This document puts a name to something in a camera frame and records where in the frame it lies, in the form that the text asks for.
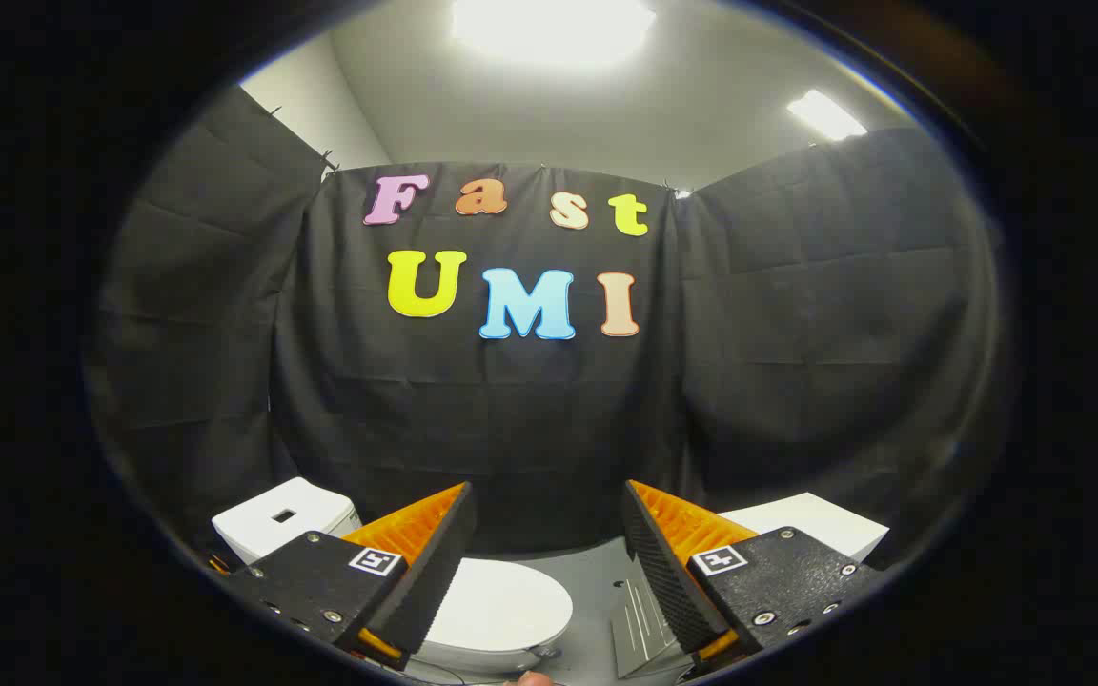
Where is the small ceiling light panel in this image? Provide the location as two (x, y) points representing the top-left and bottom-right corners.
(786, 89), (868, 142)

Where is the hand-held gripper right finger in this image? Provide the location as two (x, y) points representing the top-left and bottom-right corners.
(620, 479), (885, 666)

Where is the large ceiling light panel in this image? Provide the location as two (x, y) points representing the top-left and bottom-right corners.
(452, 0), (657, 68)

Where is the white toilet tank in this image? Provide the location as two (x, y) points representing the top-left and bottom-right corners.
(212, 477), (363, 569)

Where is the black backdrop cloth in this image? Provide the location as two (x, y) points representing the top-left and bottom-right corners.
(82, 86), (1003, 573)

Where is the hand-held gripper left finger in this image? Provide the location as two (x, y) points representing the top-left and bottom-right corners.
(223, 481), (478, 668)

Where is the grey cabinet with white top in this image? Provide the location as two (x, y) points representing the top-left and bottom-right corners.
(610, 493), (891, 679)

